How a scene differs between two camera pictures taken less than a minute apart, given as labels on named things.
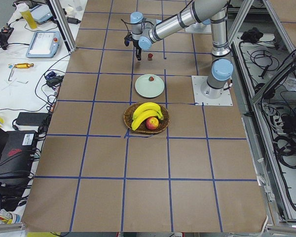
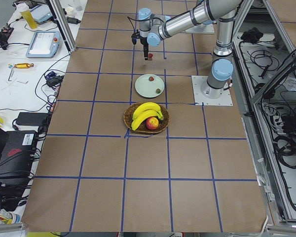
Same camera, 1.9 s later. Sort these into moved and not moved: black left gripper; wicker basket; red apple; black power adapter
Moved: black left gripper
Not moved: red apple; wicker basket; black power adapter
